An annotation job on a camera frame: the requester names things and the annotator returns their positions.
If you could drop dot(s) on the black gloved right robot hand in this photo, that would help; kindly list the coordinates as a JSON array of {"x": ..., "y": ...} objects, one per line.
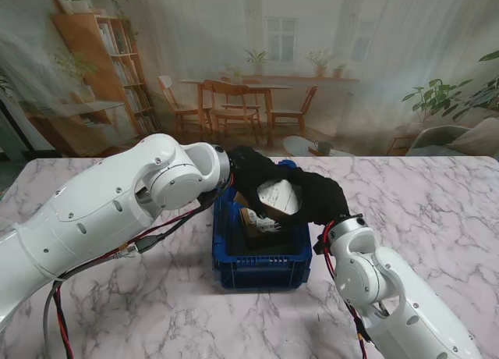
[{"x": 323, "y": 199}]

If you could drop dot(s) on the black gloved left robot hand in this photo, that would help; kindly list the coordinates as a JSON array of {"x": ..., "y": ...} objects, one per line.
[{"x": 249, "y": 171}]

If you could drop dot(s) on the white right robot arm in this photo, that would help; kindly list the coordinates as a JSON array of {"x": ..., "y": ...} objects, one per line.
[{"x": 374, "y": 273}]

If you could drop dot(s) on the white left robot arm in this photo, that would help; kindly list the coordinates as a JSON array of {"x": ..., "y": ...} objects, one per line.
[{"x": 97, "y": 218}]

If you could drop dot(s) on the blue plastic turnover box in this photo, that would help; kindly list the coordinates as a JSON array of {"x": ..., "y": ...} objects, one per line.
[{"x": 265, "y": 269}]

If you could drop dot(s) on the printed room scene backdrop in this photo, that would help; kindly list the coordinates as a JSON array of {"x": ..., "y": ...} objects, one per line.
[{"x": 249, "y": 43}]

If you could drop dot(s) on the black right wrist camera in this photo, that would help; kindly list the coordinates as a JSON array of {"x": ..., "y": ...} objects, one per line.
[{"x": 320, "y": 245}]

